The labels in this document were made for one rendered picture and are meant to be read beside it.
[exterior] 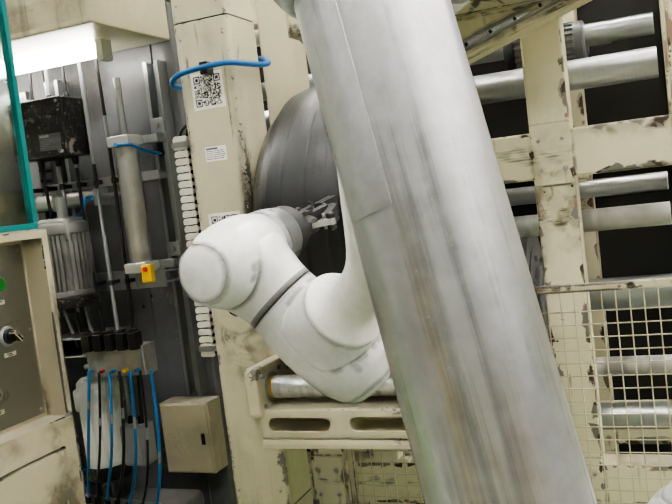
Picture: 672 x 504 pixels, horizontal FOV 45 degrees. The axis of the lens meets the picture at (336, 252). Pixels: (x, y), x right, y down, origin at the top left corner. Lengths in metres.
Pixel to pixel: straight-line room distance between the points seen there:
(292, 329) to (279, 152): 0.55
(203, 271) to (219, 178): 0.76
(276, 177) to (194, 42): 0.43
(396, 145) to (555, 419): 0.18
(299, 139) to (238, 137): 0.26
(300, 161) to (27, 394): 0.70
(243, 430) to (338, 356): 0.84
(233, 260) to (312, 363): 0.16
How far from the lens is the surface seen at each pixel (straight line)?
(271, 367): 1.66
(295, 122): 1.50
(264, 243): 1.01
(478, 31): 1.94
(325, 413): 1.58
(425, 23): 0.51
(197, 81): 1.74
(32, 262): 1.70
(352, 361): 0.98
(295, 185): 1.42
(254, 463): 1.80
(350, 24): 0.51
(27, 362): 1.71
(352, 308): 0.94
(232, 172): 1.70
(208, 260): 0.97
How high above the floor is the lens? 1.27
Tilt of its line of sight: 4 degrees down
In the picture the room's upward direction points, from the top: 7 degrees counter-clockwise
